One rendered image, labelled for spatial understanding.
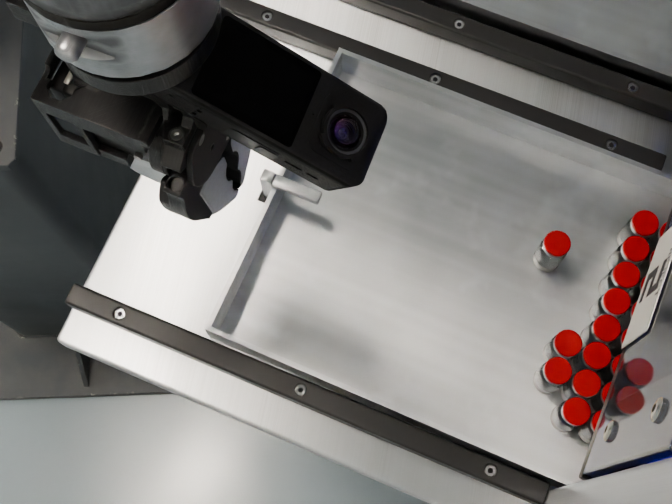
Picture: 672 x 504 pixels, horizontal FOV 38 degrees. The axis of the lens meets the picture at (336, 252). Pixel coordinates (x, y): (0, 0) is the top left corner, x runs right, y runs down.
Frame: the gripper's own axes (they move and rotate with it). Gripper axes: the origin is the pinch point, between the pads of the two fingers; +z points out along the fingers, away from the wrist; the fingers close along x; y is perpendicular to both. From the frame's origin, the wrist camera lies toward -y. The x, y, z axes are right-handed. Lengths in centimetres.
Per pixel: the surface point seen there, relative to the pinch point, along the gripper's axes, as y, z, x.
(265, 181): 2.3, 17.0, -6.5
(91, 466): 30, 110, 22
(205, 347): 1.6, 19.5, 7.1
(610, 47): -19.3, 21.3, -30.6
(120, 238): 12.3, 21.6, 1.3
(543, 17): -13.0, 21.3, -31.1
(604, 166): -22.2, 20.2, -19.4
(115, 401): 31, 110, 10
